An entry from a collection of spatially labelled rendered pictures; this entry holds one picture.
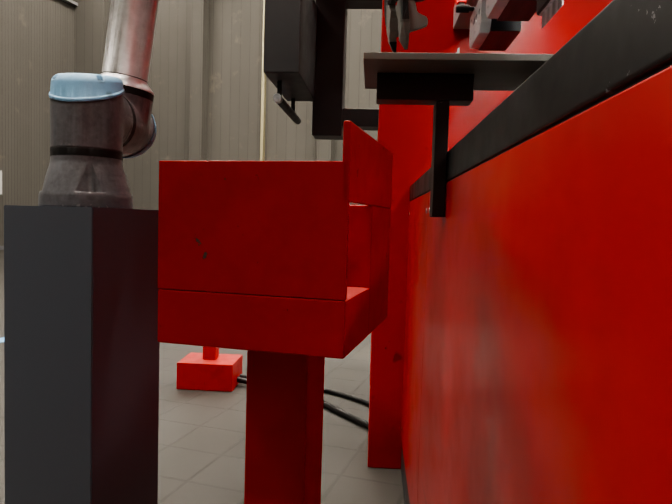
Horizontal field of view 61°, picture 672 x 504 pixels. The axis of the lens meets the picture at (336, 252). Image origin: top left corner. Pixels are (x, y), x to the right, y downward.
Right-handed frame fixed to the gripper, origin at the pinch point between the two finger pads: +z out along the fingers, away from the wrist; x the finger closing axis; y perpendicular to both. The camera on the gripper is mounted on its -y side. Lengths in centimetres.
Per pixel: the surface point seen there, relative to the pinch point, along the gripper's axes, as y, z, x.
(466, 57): -5.0, 5.8, -40.3
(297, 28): -4, -13, 78
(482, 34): 20.9, -1.8, 3.2
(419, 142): 24, 23, 47
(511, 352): -21, 30, -80
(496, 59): -1.2, 6.3, -41.7
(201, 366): -48, 119, 125
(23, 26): -331, -175, 1229
